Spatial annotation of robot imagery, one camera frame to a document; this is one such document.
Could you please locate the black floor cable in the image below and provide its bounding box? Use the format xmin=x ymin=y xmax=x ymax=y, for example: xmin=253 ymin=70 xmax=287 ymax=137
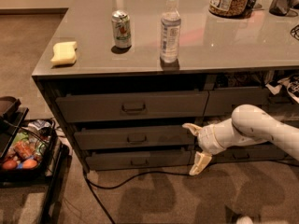
xmin=82 ymin=160 xmax=299 ymax=224

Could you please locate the grey drawer cabinet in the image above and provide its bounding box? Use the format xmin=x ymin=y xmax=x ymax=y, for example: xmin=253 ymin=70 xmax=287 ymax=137
xmin=33 ymin=0 xmax=299 ymax=171

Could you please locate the green soda can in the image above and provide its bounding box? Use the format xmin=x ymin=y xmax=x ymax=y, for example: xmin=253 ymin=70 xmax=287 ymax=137
xmin=111 ymin=10 xmax=132 ymax=49

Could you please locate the dark glass container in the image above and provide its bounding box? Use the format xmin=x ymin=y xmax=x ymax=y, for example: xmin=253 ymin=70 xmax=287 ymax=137
xmin=269 ymin=0 xmax=299 ymax=16

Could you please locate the yellow sponge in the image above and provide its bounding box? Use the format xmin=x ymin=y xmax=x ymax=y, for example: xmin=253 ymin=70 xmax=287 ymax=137
xmin=50 ymin=41 xmax=77 ymax=65

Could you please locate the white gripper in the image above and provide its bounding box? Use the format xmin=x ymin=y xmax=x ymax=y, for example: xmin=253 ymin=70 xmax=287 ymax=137
xmin=182 ymin=123 xmax=225 ymax=176

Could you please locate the black cart frame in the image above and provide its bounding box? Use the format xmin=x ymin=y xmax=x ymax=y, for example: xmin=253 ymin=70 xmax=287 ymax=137
xmin=0 ymin=96 xmax=69 ymax=224

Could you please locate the black basket of groceries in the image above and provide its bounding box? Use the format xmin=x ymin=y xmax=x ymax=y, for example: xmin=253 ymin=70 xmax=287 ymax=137
xmin=0 ymin=119 xmax=57 ymax=182

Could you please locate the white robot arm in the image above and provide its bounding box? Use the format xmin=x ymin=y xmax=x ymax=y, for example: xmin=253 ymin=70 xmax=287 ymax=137
xmin=182 ymin=105 xmax=299 ymax=176

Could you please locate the black white patterned bag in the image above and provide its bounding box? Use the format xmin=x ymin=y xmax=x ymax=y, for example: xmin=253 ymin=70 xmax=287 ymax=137
xmin=265 ymin=74 xmax=299 ymax=104

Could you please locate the clear water bottle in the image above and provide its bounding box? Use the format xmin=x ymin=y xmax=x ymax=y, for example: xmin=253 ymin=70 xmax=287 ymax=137
xmin=160 ymin=0 xmax=181 ymax=63

